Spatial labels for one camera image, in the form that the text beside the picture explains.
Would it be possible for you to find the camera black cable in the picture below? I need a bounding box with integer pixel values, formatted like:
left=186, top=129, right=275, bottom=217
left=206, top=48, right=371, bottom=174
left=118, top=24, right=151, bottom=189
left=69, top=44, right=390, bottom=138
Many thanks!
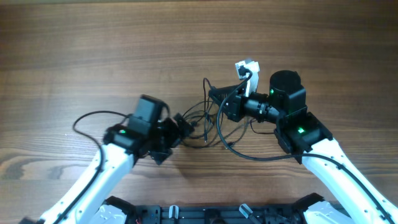
left=216, top=68, right=394, bottom=224
left=52, top=110, right=131, bottom=224

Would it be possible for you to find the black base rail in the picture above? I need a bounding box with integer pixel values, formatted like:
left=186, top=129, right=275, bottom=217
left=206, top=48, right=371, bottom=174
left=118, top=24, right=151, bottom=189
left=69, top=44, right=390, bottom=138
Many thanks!
left=127, top=204, right=305, bottom=224

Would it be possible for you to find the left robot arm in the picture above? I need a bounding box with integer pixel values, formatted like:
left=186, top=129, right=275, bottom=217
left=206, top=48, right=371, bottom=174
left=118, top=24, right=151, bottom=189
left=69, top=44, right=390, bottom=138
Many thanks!
left=36, top=95, right=194, bottom=223

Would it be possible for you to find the right camera black cable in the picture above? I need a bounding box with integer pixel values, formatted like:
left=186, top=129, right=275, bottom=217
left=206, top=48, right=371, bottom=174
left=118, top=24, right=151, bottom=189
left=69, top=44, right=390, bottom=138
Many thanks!
left=216, top=68, right=394, bottom=224

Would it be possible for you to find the left camera black cable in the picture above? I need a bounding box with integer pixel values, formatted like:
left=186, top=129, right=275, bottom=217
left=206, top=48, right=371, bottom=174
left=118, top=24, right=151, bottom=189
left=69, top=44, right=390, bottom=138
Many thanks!
left=52, top=110, right=131, bottom=224

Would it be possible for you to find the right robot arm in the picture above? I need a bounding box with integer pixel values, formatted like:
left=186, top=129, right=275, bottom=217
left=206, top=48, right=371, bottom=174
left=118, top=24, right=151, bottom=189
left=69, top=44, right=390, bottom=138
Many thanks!
left=208, top=68, right=397, bottom=223

